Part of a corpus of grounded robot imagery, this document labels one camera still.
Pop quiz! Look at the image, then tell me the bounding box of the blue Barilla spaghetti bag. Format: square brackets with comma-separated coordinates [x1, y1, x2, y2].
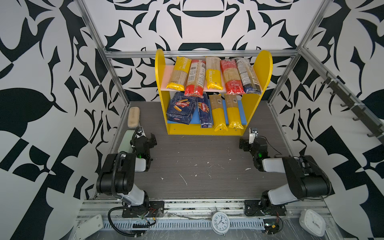
[198, 93, 213, 129]

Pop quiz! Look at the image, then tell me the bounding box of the white slotted cable duct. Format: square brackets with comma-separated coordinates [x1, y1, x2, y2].
[113, 219, 265, 231]

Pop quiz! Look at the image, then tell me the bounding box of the yellow spaghetti bag with barcode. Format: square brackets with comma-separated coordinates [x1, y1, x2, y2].
[225, 95, 244, 130]

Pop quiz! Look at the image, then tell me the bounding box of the blue Barilla pasta box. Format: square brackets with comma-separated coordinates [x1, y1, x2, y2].
[166, 92, 197, 125]

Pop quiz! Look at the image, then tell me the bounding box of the white metal bracket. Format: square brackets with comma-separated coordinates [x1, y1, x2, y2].
[75, 215, 104, 240]

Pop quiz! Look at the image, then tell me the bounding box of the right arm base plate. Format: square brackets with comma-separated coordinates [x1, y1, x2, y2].
[244, 200, 286, 217]

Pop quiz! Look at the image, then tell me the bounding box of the plain yellow spaghetti bag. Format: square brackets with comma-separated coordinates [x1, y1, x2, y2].
[209, 95, 228, 132]

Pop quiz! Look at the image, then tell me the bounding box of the clear blue label noodle pack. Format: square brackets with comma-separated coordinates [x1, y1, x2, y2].
[235, 58, 262, 95]

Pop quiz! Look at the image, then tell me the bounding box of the beige zipper case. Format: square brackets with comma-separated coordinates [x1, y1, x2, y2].
[127, 107, 140, 129]

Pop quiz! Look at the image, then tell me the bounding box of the yellow wooden shelf unit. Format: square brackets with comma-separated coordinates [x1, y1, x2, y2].
[155, 49, 273, 136]

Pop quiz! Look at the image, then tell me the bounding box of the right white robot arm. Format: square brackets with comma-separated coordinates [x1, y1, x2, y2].
[239, 137, 332, 209]

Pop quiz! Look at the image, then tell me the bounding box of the square white clock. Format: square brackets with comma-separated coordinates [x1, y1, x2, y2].
[299, 209, 326, 237]

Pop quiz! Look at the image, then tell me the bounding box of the yellow Pastatime spaghetti bag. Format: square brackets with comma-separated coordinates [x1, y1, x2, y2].
[206, 57, 223, 91]
[167, 57, 192, 92]

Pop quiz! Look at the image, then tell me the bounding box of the round white alarm clock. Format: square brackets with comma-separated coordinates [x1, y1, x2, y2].
[211, 212, 230, 236]

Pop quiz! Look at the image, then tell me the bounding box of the mint green zipper case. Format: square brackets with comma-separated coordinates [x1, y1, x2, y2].
[118, 130, 135, 153]

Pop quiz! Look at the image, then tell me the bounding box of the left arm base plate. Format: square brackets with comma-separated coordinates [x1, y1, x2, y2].
[122, 201, 165, 218]

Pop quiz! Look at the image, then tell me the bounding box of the blue lower shelf board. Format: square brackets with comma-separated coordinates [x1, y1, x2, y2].
[166, 99, 248, 126]

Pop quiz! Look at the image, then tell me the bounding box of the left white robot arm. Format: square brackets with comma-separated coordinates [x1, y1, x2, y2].
[96, 134, 157, 207]

